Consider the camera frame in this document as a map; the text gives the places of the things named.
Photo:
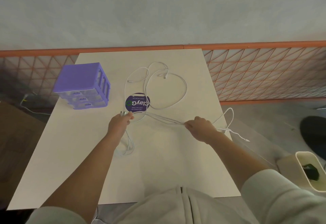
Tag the person's right fingers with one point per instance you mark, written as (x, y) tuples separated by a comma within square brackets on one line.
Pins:
[(189, 125)]

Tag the person's left hand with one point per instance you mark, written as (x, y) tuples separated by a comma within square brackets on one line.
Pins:
[(118, 125)]

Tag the person's right forearm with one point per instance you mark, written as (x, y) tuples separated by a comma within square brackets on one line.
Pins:
[(236, 157)]

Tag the white plastic bin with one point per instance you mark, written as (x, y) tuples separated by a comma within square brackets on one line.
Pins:
[(303, 156)]

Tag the purple plastic drawer organizer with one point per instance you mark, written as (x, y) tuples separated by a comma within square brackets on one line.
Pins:
[(76, 78)]

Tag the orange mesh railing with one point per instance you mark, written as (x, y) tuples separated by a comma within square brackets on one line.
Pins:
[(254, 78)]

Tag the light grey hoodie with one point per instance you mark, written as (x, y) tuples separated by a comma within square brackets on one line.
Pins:
[(280, 201)]

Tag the person's left fingers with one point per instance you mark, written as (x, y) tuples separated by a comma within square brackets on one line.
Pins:
[(129, 117)]

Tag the round purple sticker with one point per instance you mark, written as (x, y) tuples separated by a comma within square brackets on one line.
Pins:
[(138, 103)]

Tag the person's right hand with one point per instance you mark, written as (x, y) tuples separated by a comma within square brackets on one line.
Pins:
[(202, 129)]

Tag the person's left forearm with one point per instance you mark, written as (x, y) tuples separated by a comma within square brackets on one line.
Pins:
[(84, 173)]

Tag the black round chair base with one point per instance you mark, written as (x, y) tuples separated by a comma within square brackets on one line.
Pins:
[(314, 134)]

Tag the black object in bin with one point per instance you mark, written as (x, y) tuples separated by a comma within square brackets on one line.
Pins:
[(311, 171)]

